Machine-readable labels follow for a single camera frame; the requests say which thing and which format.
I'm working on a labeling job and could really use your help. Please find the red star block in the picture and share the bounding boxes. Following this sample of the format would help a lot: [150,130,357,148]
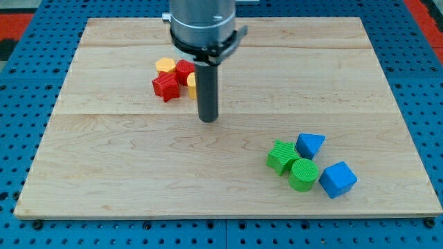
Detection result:
[152,71,180,102]

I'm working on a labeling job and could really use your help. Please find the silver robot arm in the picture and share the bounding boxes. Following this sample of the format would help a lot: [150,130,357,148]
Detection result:
[161,0,235,48]

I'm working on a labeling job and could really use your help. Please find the green star block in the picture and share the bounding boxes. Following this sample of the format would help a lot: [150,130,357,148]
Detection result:
[266,140,300,176]

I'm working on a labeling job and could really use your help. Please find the yellow hexagon block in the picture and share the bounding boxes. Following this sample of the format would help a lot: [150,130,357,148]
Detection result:
[155,57,176,74]

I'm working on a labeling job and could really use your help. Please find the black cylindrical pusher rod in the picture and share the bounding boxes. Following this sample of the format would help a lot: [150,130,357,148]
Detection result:
[195,64,219,122]

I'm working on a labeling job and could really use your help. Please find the red cylinder block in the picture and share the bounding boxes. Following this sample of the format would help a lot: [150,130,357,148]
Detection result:
[176,59,195,86]

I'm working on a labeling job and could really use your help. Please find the blue triangle block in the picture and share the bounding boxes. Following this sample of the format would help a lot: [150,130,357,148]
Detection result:
[295,133,326,160]

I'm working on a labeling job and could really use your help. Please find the green cylinder block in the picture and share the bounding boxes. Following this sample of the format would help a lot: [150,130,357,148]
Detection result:
[288,158,319,192]

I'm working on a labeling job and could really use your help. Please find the wooden board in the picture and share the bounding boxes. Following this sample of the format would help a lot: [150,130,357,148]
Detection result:
[15,17,442,220]

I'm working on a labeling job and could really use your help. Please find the blue cube block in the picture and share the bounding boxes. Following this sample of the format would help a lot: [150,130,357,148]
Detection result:
[319,161,358,199]

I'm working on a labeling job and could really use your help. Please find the black clamp bracket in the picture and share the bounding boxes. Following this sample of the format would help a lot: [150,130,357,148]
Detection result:
[170,26,248,66]

